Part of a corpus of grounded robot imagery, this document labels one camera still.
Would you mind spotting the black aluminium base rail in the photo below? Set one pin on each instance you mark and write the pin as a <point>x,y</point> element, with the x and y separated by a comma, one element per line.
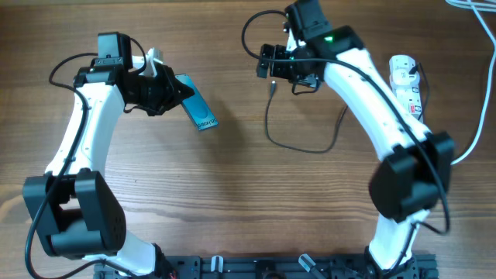
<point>335,266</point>

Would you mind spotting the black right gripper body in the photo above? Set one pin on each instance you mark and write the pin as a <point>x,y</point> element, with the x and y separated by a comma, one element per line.
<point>291,70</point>

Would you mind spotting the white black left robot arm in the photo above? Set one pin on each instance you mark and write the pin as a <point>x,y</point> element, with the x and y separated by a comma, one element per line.
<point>74,213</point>

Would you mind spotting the white power strip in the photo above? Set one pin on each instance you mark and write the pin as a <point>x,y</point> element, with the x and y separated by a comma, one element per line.
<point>410,98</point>

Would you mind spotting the Galaxy S25 smartphone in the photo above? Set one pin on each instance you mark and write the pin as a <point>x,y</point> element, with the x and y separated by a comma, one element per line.
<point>196,107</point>

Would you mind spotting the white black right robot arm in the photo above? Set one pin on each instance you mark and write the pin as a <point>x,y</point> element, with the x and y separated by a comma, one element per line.
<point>413,175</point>

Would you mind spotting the white charger plug adapter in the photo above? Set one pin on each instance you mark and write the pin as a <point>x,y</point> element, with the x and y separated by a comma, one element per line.
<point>402,78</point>

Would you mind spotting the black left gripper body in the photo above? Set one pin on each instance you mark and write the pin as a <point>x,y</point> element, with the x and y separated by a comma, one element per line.
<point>156,94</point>

